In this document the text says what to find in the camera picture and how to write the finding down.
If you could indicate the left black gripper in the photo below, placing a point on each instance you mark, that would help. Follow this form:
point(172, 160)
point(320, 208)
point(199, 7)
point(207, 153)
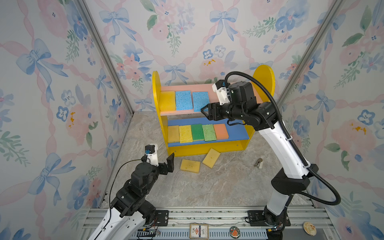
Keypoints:
point(164, 170)

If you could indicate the bright yellow sponge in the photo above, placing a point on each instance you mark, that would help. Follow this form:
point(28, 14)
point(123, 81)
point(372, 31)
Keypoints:
point(185, 134)

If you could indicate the yellow shelf pink blue boards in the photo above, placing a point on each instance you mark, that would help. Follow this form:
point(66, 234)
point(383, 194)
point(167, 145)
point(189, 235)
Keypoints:
point(239, 135)

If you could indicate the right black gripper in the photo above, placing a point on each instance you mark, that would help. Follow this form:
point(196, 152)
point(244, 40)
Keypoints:
point(214, 109)

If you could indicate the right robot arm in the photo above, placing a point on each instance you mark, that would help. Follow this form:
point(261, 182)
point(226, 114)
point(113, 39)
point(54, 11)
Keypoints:
point(294, 176)

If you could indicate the blue sponge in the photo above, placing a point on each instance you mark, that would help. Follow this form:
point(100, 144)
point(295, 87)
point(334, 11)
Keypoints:
point(184, 101)
point(200, 100)

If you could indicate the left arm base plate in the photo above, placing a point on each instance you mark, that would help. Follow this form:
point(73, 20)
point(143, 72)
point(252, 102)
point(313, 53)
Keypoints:
point(156, 218)

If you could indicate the light green sponge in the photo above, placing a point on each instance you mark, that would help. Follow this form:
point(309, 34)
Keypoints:
point(209, 133)

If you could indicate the dark green sponge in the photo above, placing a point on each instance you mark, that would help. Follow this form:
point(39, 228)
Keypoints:
point(197, 132)

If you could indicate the round beige disc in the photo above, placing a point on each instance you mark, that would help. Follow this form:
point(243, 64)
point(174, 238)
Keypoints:
point(310, 229)

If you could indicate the orange pink sponge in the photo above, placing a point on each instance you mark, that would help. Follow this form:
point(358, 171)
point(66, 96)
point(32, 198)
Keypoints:
point(221, 132)

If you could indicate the square printed card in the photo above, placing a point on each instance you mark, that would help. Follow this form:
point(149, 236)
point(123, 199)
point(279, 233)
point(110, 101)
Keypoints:
point(199, 232)

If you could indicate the aluminium rail base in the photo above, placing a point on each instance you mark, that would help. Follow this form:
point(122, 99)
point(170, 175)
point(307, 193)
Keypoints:
point(220, 219)

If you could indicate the pale yellow sponge orange back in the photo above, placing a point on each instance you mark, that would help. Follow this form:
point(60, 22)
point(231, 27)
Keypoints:
point(211, 158)

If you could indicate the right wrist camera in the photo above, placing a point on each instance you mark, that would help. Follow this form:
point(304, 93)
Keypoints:
point(222, 92)

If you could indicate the round dark badge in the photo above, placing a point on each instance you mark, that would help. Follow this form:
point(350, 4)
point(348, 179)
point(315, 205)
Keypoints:
point(235, 232)

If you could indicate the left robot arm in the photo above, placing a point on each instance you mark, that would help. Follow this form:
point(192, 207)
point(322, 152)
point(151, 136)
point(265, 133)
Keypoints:
point(129, 210)

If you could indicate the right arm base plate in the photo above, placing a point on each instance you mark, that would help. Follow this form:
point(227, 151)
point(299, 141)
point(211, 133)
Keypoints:
point(265, 218)

